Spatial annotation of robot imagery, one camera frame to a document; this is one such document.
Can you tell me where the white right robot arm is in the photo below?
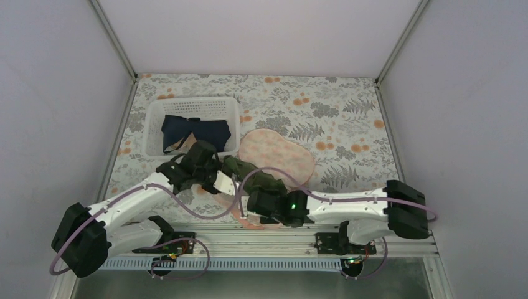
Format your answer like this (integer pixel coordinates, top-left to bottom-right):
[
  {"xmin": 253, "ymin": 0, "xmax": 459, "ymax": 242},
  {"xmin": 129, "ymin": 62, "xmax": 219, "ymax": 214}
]
[{"xmin": 242, "ymin": 180, "xmax": 429, "ymax": 254}]

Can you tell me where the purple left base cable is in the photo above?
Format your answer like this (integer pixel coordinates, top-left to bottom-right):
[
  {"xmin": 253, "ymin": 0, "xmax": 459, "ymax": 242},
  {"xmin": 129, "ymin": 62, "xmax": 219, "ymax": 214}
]
[{"xmin": 149, "ymin": 238, "xmax": 211, "ymax": 282}]

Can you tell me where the pink floral mesh laundry bag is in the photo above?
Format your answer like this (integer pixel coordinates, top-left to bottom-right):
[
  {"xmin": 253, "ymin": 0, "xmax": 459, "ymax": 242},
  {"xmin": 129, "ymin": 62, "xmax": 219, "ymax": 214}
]
[{"xmin": 238, "ymin": 129, "xmax": 315, "ymax": 191}]

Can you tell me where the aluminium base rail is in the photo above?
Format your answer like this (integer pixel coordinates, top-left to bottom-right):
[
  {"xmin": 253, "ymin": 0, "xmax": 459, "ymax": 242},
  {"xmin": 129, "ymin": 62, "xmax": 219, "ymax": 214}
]
[{"xmin": 111, "ymin": 224, "xmax": 439, "ymax": 260}]

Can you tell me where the white slotted cable duct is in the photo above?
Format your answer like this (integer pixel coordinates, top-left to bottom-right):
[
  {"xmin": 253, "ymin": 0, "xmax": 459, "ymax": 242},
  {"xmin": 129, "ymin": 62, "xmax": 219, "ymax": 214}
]
[{"xmin": 100, "ymin": 257, "xmax": 344, "ymax": 272}]

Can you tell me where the white plastic laundry basket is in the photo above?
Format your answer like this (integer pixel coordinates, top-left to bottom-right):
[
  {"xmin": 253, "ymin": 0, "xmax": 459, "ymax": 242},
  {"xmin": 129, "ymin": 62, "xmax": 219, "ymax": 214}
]
[{"xmin": 141, "ymin": 97, "xmax": 241, "ymax": 159}]

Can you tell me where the floral patterned tablecloth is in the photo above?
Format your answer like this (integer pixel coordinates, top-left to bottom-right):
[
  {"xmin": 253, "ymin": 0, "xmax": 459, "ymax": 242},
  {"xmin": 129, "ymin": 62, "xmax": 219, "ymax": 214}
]
[{"xmin": 101, "ymin": 73, "xmax": 405, "ymax": 227}]

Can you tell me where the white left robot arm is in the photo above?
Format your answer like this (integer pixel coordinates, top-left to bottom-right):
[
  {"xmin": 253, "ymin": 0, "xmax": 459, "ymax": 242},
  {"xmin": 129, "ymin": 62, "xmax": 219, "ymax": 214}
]
[{"xmin": 49, "ymin": 141, "xmax": 237, "ymax": 278}]

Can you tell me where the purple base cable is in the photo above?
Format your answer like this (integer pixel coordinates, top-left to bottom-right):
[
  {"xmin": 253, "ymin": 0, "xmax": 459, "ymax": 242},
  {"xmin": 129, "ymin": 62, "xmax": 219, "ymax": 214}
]
[
  {"xmin": 149, "ymin": 238, "xmax": 211, "ymax": 282},
  {"xmin": 341, "ymin": 237, "xmax": 389, "ymax": 282}
]

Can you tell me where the navy blue bra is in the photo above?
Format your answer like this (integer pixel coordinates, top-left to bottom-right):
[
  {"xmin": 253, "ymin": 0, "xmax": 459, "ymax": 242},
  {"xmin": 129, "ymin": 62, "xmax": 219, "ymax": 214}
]
[{"xmin": 161, "ymin": 115, "xmax": 231, "ymax": 154}]

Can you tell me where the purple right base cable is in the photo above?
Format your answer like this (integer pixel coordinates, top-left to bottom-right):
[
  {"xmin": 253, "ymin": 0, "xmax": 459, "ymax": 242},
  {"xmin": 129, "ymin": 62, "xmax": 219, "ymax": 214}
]
[{"xmin": 341, "ymin": 237, "xmax": 389, "ymax": 282}]

